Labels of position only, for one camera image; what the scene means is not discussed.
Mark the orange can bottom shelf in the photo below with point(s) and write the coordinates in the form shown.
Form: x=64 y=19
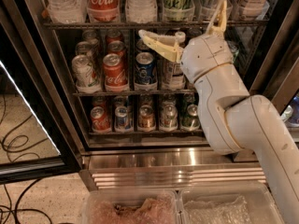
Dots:
x=146 y=118

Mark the wire shelf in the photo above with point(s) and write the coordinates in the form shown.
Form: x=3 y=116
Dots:
x=112 y=93
x=158 y=24

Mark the white can front middle shelf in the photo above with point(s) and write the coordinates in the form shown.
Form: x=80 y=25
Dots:
x=82 y=67

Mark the clear water bottle middle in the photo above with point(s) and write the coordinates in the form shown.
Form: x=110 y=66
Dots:
x=141 y=11

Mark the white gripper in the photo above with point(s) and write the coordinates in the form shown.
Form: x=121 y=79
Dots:
x=206 y=56

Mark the clear water bottle left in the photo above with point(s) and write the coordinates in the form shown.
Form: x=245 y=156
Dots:
x=67 y=11

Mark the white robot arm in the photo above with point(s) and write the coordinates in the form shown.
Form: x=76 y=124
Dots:
x=231 y=118

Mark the red coca-cola can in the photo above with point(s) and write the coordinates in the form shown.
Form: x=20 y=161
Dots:
x=114 y=70
x=117 y=47

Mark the top wire shelf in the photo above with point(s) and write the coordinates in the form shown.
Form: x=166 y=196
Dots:
x=158 y=24

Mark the red Coca-Cola can front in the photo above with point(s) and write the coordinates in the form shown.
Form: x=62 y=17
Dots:
x=114 y=70

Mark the plastic bin with clear wrap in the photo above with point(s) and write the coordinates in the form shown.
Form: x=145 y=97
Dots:
x=228 y=203

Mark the white green can bottom shelf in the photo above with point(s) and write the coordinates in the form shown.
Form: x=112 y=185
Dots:
x=169 y=117

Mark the steel fridge bottom grille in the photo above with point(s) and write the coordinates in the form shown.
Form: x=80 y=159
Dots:
x=164 y=168

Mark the blue Pepsi can front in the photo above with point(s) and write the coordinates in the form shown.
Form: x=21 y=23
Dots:
x=144 y=68

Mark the plastic bin with pink wrap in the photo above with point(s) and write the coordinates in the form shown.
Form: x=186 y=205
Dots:
x=131 y=206

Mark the open fridge glass door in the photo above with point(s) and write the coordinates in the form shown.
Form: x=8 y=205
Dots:
x=38 y=136

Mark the tea bottle white cap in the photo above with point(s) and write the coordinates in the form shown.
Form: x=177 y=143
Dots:
x=173 y=75

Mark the red can bottom shelf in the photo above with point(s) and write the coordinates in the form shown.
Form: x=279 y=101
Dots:
x=100 y=120

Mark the clear water bottle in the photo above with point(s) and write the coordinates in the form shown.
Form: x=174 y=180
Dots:
x=141 y=11
x=67 y=11

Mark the middle wire shelf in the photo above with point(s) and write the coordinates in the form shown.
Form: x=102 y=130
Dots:
x=112 y=93

